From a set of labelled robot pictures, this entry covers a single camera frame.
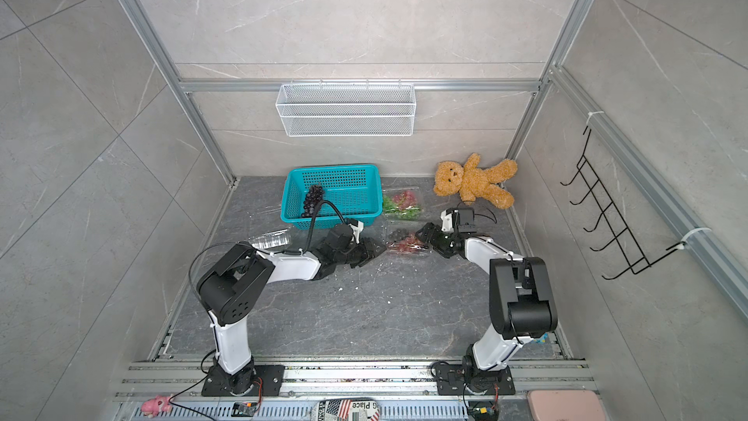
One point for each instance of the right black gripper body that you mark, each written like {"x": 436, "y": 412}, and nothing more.
{"x": 446, "y": 242}

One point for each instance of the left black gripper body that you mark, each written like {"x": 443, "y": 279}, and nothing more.
{"x": 355, "y": 255}

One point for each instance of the red grape bunch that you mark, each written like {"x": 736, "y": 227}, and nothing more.
{"x": 411, "y": 245}
{"x": 406, "y": 201}

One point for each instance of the clear clamshell container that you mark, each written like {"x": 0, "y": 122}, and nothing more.
{"x": 392, "y": 191}
{"x": 411, "y": 229}
{"x": 271, "y": 241}

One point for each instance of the green grape bunch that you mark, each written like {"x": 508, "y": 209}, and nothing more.
{"x": 389, "y": 211}

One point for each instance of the teal plastic basket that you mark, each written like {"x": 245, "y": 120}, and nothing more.
{"x": 355, "y": 190}

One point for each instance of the dark purple grape bunch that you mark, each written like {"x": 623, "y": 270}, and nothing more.
{"x": 313, "y": 201}

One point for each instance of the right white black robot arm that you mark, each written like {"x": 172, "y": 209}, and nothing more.
{"x": 521, "y": 302}

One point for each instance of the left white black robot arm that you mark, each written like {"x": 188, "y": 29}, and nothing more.
{"x": 229, "y": 290}

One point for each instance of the brown teddy bear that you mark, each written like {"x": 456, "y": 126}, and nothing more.
{"x": 471, "y": 182}

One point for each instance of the flag pattern object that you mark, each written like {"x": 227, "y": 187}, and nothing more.
{"x": 359, "y": 409}

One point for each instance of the pink pad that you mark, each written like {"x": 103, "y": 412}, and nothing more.
{"x": 565, "y": 405}

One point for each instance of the pink plush toy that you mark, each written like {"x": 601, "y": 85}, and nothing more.
{"x": 157, "y": 406}

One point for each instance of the white wire mesh shelf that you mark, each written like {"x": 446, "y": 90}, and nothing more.
{"x": 324, "y": 110}

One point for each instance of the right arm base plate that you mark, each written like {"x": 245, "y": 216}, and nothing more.
{"x": 459, "y": 379}

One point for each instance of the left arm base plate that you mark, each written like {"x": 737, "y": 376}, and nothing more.
{"x": 252, "y": 381}

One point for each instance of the black wire hook rack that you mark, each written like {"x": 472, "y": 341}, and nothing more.
{"x": 611, "y": 219}

